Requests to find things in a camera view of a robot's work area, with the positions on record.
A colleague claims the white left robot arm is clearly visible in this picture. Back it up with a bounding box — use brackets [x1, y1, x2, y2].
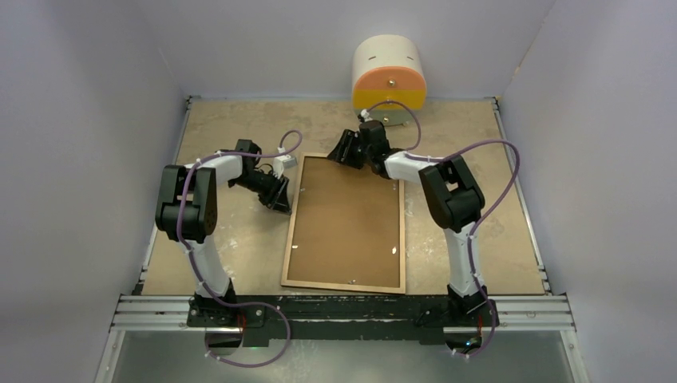
[155, 140, 296, 327]

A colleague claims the small round drawer cabinet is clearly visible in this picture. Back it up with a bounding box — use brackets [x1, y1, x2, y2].
[352, 34, 427, 126]

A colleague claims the aluminium rail frame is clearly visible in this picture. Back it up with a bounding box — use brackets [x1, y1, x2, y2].
[98, 98, 591, 382]

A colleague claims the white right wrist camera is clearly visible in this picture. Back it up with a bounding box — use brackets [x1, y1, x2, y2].
[358, 109, 374, 130]

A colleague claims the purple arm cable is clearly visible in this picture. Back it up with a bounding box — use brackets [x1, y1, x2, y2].
[176, 129, 291, 369]
[359, 100, 521, 361]

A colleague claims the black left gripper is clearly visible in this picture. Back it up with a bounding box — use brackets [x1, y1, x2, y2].
[229, 170, 291, 215]

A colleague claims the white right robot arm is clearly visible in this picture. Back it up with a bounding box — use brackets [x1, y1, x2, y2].
[327, 120, 486, 325]

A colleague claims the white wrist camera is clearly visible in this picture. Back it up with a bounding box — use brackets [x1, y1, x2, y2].
[358, 109, 374, 130]
[272, 154, 298, 179]

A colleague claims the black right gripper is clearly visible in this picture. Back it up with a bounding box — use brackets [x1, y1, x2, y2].
[328, 129, 374, 170]

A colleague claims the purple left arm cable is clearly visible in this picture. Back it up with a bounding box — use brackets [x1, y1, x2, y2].
[176, 129, 291, 369]

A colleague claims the wooden picture frame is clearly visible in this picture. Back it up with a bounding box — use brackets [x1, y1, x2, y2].
[280, 152, 407, 295]

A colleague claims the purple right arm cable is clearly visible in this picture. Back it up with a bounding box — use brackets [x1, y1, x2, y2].
[359, 100, 521, 361]

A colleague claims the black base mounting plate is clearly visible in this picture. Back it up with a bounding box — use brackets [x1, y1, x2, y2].
[186, 294, 500, 349]

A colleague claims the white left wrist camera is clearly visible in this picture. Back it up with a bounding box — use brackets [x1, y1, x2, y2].
[272, 154, 298, 179]

